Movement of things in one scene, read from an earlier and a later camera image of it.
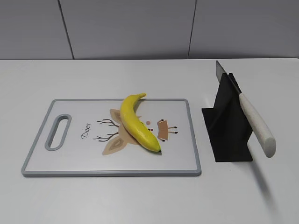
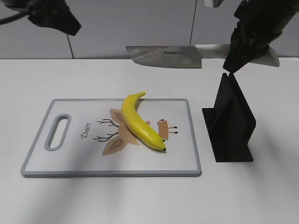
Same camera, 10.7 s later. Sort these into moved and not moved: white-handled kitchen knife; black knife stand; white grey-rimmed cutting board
Moved: white-handled kitchen knife
Not moved: white grey-rimmed cutting board; black knife stand
